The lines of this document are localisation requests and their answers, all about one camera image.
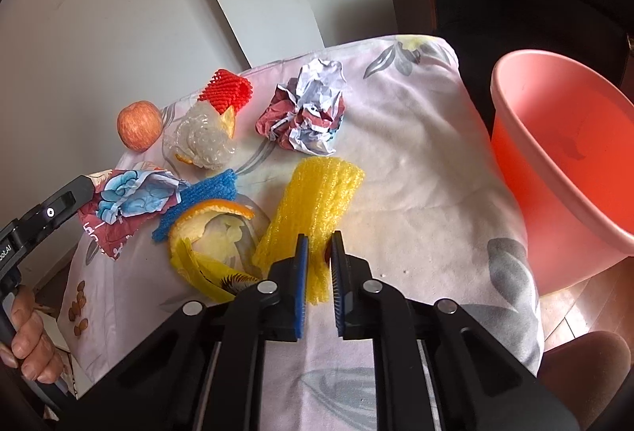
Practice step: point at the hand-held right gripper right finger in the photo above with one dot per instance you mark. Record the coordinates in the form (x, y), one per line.
(337, 285)

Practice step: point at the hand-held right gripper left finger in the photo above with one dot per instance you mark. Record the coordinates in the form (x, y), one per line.
(301, 285)

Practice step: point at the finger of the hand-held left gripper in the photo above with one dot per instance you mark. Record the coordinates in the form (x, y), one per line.
(54, 210)

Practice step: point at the blue flower print paper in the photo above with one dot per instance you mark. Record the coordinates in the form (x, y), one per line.
(129, 203)

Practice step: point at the yellow foam fruit net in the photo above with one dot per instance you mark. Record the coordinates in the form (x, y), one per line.
(317, 193)

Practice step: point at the blue foam fruit net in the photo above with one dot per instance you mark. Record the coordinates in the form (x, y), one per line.
(208, 193)

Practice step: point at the white foam fruit net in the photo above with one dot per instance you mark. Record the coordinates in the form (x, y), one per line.
(203, 138)

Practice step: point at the pink plastic bucket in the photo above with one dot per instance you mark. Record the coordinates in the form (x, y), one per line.
(569, 153)

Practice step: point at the person's left hand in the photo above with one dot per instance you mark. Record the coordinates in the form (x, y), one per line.
(34, 337)

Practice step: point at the yellow banana peel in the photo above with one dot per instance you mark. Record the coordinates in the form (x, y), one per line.
(208, 273)

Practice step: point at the red apple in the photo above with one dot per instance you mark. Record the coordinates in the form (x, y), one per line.
(139, 124)

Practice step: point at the large orange peel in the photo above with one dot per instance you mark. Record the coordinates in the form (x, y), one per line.
(190, 232)

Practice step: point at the floral bed sheet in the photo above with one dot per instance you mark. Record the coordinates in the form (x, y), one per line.
(421, 163)

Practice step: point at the large crumpled paper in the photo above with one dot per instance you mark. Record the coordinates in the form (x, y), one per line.
(304, 109)

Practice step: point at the small orange peel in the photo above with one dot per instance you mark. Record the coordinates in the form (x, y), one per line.
(230, 121)

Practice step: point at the red foam fruit net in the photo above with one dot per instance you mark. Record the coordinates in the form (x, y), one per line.
(225, 94)

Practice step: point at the person's knee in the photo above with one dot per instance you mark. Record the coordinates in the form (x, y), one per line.
(584, 371)

